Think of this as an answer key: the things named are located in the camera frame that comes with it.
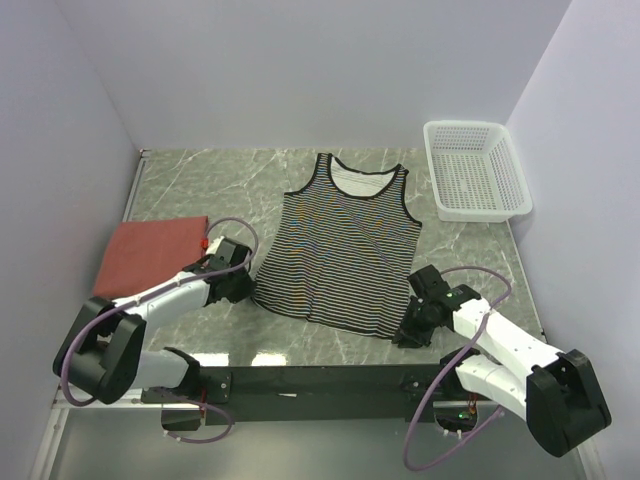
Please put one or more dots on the rust red tank top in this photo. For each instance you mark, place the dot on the rust red tank top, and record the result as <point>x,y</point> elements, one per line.
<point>143,254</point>

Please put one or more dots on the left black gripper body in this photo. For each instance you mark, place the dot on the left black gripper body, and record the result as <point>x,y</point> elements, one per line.
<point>242,285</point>

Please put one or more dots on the striped multicolour tank top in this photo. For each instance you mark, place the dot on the striped multicolour tank top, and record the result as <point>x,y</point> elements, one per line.
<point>343,251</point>

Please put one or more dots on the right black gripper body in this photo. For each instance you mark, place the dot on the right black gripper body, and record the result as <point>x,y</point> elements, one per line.
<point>417,325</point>

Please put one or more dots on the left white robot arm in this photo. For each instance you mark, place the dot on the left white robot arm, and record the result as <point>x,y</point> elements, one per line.
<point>102,355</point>

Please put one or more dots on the white plastic laundry basket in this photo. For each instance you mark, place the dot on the white plastic laundry basket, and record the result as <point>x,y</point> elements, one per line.
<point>475,172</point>

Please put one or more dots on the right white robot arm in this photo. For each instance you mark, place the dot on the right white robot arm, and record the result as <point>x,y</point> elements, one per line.
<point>556,393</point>

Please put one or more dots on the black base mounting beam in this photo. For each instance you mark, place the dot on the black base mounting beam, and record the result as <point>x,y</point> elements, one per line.
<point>226,395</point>

